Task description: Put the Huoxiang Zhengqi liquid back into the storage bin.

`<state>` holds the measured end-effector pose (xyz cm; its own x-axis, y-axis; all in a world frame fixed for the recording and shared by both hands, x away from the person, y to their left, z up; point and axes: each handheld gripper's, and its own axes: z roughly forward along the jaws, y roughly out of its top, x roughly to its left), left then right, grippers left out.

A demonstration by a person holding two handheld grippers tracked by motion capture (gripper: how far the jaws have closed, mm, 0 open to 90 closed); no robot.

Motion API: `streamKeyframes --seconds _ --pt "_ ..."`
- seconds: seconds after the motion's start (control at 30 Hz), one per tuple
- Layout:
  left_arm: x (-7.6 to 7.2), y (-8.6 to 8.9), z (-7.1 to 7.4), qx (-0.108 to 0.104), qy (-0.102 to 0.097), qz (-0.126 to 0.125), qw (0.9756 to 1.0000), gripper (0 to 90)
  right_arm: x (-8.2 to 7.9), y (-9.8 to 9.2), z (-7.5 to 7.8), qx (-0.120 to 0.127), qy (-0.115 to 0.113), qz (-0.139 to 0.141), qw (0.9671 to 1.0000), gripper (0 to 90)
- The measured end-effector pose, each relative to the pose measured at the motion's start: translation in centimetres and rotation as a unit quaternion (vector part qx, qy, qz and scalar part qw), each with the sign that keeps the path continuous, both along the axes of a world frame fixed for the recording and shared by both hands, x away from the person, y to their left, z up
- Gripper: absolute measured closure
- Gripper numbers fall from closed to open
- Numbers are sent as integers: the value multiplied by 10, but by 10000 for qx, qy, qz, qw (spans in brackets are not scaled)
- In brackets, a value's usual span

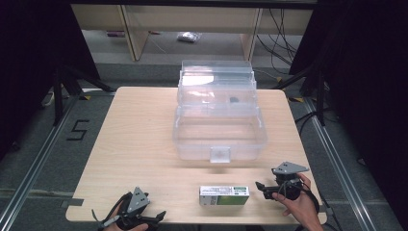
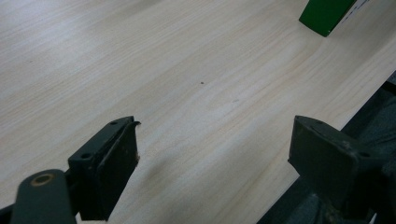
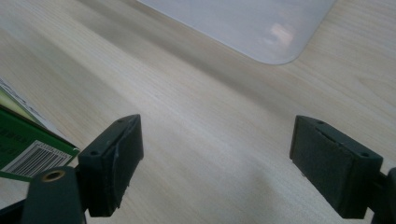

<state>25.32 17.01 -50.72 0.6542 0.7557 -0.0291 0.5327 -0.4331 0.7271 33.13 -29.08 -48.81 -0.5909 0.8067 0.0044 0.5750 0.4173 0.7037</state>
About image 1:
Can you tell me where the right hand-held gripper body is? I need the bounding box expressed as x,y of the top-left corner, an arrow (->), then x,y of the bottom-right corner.
270,161 -> 310,202

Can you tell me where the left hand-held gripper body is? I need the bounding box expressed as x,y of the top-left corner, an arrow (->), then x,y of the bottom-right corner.
115,186 -> 152,230

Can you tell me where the green and white carton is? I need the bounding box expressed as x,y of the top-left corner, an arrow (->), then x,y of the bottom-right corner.
198,185 -> 251,207

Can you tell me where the clear plastic storage box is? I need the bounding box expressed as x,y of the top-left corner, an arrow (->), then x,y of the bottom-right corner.
172,59 -> 268,165

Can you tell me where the person's left hand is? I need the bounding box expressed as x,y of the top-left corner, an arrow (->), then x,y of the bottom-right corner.
103,205 -> 150,231

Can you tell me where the person's right hand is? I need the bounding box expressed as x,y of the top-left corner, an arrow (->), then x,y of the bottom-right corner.
271,172 -> 318,229

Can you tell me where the black metal stand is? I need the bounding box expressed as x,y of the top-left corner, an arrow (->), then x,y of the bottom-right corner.
52,64 -> 115,127
271,63 -> 329,127

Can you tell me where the dark curtain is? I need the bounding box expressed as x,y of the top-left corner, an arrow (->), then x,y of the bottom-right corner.
288,0 -> 408,222
0,0 -> 101,162

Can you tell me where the white power strip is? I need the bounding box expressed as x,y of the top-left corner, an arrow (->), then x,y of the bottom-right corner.
40,90 -> 56,108

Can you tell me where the clear plastic bag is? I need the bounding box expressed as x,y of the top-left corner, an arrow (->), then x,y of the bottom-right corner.
176,31 -> 203,43

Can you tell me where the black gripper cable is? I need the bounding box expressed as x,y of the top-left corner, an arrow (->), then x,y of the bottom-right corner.
90,192 -> 134,224
299,188 -> 343,231

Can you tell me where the aluminium floor rail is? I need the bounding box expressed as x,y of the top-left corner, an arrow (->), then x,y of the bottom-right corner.
302,95 -> 377,231
0,95 -> 82,231

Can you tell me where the bundle of black floor cables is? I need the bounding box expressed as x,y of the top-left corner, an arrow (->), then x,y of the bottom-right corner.
255,8 -> 300,67

